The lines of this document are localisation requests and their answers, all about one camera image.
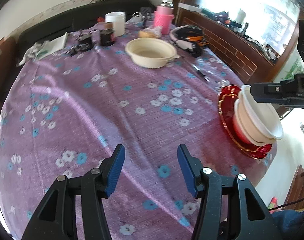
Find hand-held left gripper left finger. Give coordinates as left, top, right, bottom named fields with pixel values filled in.
left=21, top=144, right=126, bottom=240

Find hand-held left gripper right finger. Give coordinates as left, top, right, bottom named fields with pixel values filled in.
left=177, top=144, right=283, bottom=240

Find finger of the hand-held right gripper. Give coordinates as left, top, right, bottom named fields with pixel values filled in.
left=250, top=82, right=287, bottom=104

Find large red scalloped plate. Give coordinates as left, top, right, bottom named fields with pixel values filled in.
left=217, top=85, right=277, bottom=159

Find red gold-rimmed plate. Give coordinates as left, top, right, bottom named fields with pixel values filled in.
left=218, top=94, right=257, bottom=153

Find cream plastic bowl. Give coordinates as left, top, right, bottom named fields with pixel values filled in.
left=234, top=99, right=276, bottom=146
left=125, top=38, right=178, bottom=69

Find bamboo painted panel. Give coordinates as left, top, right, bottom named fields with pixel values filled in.
left=274, top=47, right=304, bottom=83

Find wooden brick-pattern cabinet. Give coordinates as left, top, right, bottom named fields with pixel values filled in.
left=170, top=0, right=304, bottom=110

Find dark pen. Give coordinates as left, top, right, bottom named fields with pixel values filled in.
left=183, top=56, right=209, bottom=81

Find dark clutter pile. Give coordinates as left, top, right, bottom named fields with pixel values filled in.
left=200, top=6, right=284, bottom=60

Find red toy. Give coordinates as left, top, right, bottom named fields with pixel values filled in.
left=268, top=197, right=279, bottom=212

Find orange black patterned bag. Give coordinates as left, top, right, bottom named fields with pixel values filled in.
left=170, top=25, right=208, bottom=58

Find brown wooden furniture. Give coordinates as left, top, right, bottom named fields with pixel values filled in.
left=283, top=165, right=304, bottom=210

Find white flat box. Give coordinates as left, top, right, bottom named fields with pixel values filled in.
left=178, top=2, right=201, bottom=12

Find person's blue trousers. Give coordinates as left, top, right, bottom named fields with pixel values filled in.
left=272, top=209, right=304, bottom=240

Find pink sleeved bottle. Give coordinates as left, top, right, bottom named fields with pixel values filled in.
left=153, top=0, right=175, bottom=35

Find black motor unit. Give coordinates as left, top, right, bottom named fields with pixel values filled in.
left=76, top=34, right=93, bottom=52

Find yellow food bag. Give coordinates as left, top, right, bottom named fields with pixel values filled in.
left=138, top=26, right=163, bottom=39

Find white notebook with green band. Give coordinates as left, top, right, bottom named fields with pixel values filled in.
left=35, top=32, right=68, bottom=61

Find white cloth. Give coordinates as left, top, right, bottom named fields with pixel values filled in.
left=16, top=42, right=46, bottom=67

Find white plastic jar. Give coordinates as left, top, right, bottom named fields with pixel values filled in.
left=105, top=12, right=126, bottom=37

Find black sofa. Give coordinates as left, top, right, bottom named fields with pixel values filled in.
left=0, top=0, right=155, bottom=63

